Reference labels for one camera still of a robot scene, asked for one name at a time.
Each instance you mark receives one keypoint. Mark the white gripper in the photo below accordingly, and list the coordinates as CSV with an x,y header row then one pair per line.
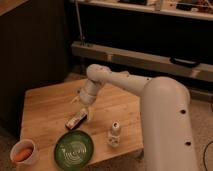
x,y
87,96

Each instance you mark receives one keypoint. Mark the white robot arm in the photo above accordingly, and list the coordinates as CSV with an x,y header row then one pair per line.
x,y
164,108

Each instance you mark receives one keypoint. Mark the wooden table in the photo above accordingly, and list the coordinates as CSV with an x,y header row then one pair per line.
x,y
47,109

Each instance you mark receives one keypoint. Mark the small white bottle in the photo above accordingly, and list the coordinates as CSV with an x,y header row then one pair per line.
x,y
113,135

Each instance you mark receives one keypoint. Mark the green plate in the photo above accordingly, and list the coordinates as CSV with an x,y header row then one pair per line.
x,y
73,150

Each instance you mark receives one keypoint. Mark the white cup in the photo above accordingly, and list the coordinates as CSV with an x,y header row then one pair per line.
x,y
21,145

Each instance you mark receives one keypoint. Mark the orange carrot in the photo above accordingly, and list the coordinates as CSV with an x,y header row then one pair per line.
x,y
22,155

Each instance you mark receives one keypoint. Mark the dark cabinet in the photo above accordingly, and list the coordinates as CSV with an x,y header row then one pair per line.
x,y
32,54

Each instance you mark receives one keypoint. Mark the metal shelf rail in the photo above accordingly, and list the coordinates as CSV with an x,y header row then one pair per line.
x,y
141,60

